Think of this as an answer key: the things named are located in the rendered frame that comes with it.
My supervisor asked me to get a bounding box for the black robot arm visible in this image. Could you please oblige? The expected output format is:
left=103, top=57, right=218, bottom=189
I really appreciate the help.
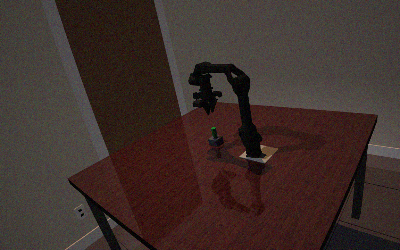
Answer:
left=188, top=62, right=262, bottom=158

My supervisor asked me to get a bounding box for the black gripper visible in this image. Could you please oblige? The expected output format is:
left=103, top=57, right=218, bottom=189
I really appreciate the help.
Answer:
left=193, top=86, right=222, bottom=115

